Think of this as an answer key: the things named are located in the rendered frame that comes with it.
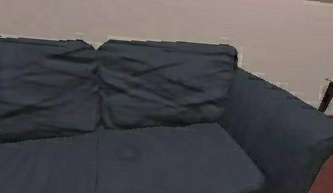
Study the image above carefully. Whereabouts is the dark grey sofa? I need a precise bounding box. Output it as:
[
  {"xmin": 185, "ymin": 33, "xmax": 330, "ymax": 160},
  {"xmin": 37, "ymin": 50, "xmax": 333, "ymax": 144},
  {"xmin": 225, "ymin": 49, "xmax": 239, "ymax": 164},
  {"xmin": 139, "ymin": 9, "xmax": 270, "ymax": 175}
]
[{"xmin": 0, "ymin": 25, "xmax": 333, "ymax": 193}]

